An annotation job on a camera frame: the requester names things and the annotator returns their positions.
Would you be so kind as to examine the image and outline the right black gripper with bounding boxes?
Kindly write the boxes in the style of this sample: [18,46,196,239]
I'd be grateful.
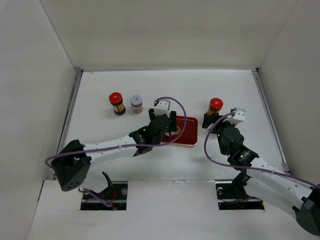
[202,112,238,155]

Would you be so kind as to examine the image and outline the dark sauce jar red lid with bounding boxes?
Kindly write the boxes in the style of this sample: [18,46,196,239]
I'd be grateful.
[108,92,126,116]

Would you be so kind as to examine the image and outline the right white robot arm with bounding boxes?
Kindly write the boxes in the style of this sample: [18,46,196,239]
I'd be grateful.
[202,109,320,236]

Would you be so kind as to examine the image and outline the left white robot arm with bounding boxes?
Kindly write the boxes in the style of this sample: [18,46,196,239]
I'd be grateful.
[50,108,177,192]

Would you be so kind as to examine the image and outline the chili sauce jar red lid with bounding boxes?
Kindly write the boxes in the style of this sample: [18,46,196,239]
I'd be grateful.
[206,97,224,116]

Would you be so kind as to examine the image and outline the red rectangular tray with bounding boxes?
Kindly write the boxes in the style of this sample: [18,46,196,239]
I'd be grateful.
[161,116,198,147]

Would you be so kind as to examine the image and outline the small jar white lid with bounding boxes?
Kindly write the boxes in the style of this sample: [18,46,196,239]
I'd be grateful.
[130,94,143,114]

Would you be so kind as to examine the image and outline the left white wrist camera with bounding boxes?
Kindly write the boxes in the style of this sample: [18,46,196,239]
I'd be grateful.
[153,99,171,118]

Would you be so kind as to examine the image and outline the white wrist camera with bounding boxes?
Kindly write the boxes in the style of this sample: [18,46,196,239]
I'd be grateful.
[225,107,246,126]
[153,99,171,118]

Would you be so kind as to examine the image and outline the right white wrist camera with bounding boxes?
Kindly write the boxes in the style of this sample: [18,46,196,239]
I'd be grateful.
[225,107,246,126]

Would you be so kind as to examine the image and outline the right aluminium rail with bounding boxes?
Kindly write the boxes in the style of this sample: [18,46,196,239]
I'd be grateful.
[251,68,291,174]

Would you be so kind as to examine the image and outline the aluminium rail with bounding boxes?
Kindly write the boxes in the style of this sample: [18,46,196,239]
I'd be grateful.
[48,67,84,180]
[251,68,291,174]

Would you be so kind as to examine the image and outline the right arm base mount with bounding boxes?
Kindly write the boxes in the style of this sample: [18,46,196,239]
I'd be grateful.
[215,173,265,211]

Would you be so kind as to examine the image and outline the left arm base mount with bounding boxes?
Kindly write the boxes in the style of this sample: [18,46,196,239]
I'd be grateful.
[78,172,129,211]

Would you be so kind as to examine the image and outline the left aluminium rail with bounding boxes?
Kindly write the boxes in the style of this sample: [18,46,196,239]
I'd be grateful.
[48,67,84,180]

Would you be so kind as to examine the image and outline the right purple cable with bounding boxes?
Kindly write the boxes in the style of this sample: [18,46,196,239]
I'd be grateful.
[203,112,320,190]

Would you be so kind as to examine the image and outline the purple cable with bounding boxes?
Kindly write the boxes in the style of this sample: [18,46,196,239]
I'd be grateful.
[203,112,320,190]
[44,96,188,168]

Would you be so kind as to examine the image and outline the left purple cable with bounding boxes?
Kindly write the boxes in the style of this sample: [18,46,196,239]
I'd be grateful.
[44,96,188,168]

